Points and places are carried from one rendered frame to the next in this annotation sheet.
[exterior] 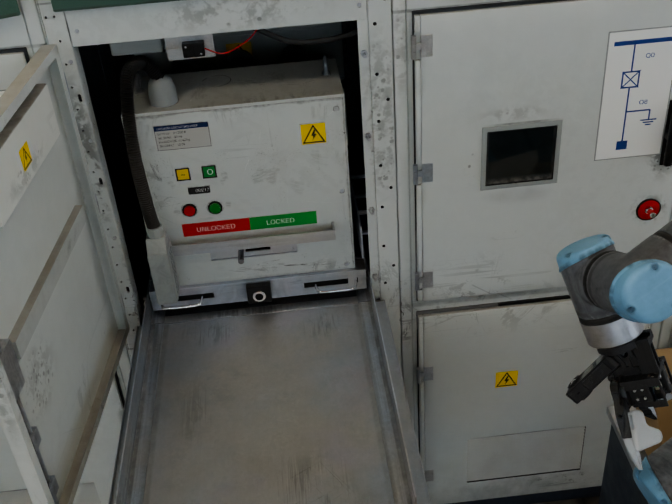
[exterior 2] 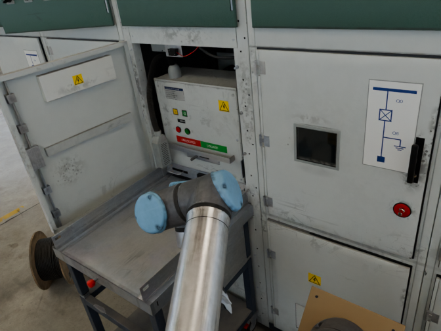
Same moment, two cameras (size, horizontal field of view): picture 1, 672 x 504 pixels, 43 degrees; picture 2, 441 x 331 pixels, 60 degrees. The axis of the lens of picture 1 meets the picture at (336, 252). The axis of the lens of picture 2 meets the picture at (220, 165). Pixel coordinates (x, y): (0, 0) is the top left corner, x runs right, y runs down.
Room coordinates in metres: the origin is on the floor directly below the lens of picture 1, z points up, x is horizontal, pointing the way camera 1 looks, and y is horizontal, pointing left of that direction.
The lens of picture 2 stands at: (0.55, -1.02, 1.90)
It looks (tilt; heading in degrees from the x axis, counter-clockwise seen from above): 29 degrees down; 42
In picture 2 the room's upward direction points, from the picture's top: 7 degrees counter-clockwise
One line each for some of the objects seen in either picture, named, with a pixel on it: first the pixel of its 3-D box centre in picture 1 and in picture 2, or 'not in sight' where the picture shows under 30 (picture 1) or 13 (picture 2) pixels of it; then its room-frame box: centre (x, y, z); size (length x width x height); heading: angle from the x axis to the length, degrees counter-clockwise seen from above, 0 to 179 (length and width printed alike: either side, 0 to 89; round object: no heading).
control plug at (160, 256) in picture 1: (162, 265); (161, 150); (1.67, 0.41, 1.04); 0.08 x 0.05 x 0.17; 3
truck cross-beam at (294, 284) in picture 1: (258, 284); (207, 175); (1.76, 0.20, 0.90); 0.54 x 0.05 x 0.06; 93
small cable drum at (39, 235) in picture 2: not in sight; (55, 257); (1.26, 1.27, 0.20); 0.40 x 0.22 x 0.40; 49
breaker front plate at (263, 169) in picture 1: (246, 201); (198, 132); (1.75, 0.20, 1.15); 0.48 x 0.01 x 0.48; 93
